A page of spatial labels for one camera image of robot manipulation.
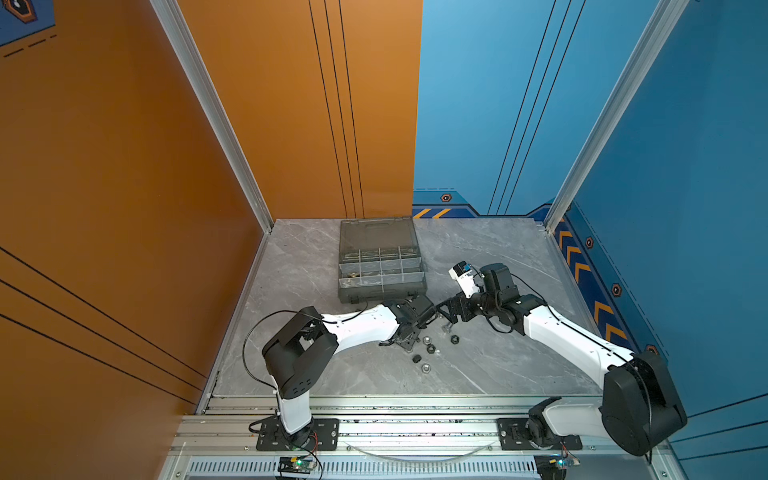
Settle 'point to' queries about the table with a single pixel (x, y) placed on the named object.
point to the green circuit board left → (295, 464)
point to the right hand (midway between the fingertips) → (446, 301)
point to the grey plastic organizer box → (379, 260)
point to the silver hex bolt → (447, 326)
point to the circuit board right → (554, 466)
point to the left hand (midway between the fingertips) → (403, 331)
